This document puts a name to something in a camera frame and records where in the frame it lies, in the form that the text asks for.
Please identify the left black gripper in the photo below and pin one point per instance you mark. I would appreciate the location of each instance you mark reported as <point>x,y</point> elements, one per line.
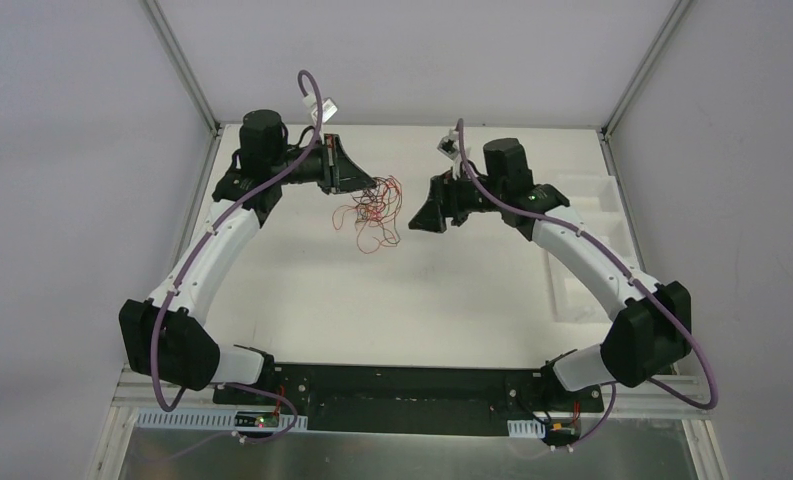
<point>332,163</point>

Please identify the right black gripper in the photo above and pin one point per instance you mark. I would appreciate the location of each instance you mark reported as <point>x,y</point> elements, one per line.
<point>452,201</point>

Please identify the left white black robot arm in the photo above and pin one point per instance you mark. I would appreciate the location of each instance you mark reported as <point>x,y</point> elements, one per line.
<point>165,335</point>

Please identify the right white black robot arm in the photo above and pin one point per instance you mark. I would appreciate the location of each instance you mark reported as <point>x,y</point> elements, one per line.
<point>648,318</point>

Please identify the white foam compartment tray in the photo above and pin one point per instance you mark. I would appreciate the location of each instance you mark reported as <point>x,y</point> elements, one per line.
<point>587,287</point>

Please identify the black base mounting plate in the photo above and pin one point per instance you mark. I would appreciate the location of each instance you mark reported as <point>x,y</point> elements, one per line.
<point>418,400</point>

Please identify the left green controller board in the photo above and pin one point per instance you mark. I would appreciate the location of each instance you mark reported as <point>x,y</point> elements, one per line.
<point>256,420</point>

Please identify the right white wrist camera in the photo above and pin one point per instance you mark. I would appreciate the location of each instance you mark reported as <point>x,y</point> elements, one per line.
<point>450,146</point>

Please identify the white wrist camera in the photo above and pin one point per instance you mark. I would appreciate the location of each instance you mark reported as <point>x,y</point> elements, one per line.
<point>322,110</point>
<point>450,146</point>

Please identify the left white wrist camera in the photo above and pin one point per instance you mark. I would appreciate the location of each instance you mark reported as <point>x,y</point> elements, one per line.
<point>322,110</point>

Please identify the right aluminium corner post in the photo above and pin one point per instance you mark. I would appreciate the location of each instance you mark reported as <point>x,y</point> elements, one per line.
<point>671,24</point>

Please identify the aluminium corner post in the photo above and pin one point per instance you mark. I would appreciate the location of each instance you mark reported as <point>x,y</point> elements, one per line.
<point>180,64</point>
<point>671,24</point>

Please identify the left aluminium corner post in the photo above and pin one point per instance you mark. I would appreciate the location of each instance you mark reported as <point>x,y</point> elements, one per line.
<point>180,64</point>

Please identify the right white slotted cable duct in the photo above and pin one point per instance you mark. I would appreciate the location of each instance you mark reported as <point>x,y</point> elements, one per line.
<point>526,429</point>

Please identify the white slotted cable duct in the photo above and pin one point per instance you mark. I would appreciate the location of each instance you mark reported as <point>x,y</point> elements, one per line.
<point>526,429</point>
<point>209,420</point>

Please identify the left white slotted cable duct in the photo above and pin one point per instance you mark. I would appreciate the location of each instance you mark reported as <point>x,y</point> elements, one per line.
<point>209,420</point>

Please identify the aluminium front frame rail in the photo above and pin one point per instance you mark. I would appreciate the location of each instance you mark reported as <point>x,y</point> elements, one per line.
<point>647,401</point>

